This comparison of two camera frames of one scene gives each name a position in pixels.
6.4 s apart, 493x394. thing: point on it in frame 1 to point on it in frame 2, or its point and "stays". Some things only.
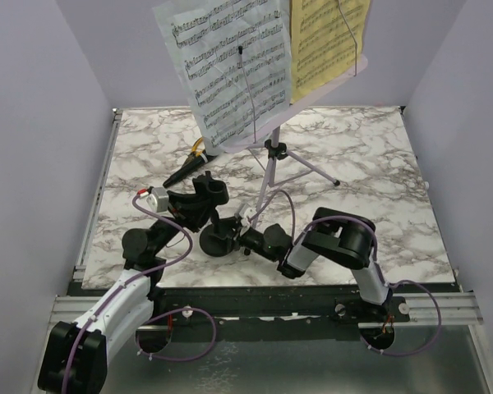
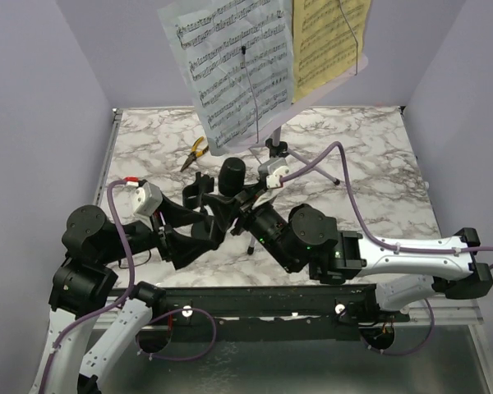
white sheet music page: [234, 59] stays
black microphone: [195, 160] to [232, 176]
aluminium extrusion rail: [424, 308] stays
